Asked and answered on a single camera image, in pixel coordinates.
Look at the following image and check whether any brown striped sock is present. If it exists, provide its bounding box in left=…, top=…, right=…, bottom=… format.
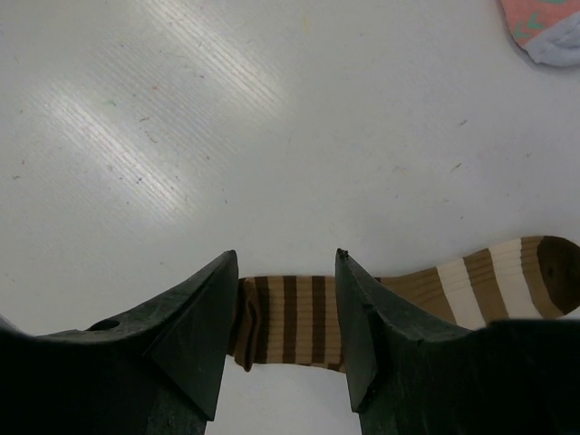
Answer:
left=227, top=236, right=579, bottom=372

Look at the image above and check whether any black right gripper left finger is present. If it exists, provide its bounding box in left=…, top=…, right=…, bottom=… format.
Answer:
left=1, top=251, right=238, bottom=434

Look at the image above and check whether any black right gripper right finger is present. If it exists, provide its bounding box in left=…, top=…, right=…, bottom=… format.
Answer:
left=335, top=250, right=579, bottom=434

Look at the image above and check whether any pink patterned sock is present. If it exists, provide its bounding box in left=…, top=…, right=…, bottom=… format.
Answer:
left=498, top=0, right=579, bottom=67

